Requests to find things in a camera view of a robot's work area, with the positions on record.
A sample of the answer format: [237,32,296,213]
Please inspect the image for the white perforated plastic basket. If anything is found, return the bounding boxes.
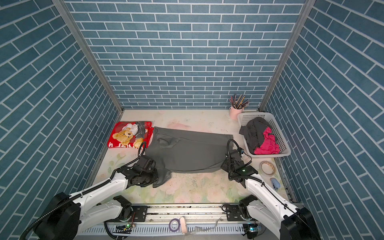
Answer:
[237,112,291,158]

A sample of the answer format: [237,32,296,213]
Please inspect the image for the magenta shirt in basket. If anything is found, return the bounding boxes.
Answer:
[254,127,280,155]

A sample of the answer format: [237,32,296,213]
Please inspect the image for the grey t shirt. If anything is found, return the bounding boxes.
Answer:
[145,127,233,188]

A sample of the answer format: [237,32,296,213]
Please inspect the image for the dark grey shirt in basket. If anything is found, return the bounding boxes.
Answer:
[239,117,271,154]

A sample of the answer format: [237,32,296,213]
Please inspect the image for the black corrugated right cable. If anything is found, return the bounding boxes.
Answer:
[221,138,319,238]

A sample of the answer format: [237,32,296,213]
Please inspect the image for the aluminium corner post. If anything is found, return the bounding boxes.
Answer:
[52,0,124,114]
[258,0,316,112]

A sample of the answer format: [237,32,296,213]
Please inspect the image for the black corrugated left cable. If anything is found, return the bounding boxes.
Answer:
[19,140,148,240]

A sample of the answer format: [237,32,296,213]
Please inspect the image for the right green circuit board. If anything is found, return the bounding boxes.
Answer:
[243,224,262,240]

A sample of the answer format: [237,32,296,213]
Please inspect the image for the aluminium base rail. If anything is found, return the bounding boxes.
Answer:
[79,204,267,238]

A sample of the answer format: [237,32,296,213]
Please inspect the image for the aluminium corner post left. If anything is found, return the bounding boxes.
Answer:
[52,0,124,114]

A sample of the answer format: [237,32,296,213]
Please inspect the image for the purple tape roll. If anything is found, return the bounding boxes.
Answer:
[169,219,181,233]

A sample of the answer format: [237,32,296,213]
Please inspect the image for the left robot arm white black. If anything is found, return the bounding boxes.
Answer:
[32,166,158,240]

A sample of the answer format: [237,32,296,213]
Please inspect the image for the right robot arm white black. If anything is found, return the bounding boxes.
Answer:
[221,154,320,240]

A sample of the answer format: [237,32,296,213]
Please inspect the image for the red teddy bear t shirt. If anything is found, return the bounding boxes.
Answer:
[107,121,154,149]

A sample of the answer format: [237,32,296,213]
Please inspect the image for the black corrugated cable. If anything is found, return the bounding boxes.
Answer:
[19,140,148,240]
[221,138,319,238]

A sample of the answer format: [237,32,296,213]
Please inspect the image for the pink metal pencil cup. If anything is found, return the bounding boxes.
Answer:
[229,107,244,120]

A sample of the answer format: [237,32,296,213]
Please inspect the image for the aluminium corner post right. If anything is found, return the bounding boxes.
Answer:
[258,0,316,112]

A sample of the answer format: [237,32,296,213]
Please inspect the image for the small blue object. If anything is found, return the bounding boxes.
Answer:
[270,178,281,191]

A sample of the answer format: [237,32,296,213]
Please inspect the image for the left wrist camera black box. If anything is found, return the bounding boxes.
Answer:
[136,155,156,173]

